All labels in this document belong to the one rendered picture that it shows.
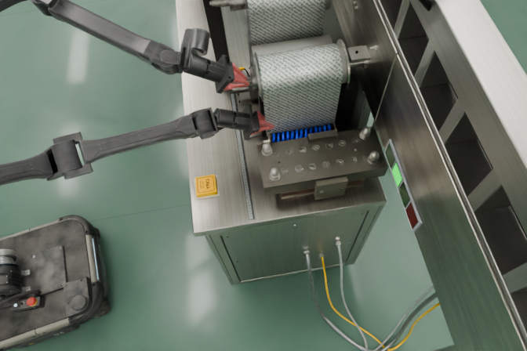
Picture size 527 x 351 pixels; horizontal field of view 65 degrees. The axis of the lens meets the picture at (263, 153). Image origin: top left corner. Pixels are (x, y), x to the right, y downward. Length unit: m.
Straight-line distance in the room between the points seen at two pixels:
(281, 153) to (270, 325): 1.11
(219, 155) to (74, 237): 1.06
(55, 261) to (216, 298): 0.81
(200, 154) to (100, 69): 1.82
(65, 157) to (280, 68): 0.62
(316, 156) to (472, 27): 0.67
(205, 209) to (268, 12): 0.67
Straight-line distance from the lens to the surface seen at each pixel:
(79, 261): 2.28
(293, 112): 1.33
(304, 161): 1.35
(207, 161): 1.53
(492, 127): 0.77
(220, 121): 1.27
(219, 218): 1.42
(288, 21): 1.37
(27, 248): 2.43
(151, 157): 2.67
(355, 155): 1.38
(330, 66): 1.23
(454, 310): 1.08
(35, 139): 3.08
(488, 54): 0.84
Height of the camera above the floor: 2.21
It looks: 60 degrees down
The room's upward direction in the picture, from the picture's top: 6 degrees counter-clockwise
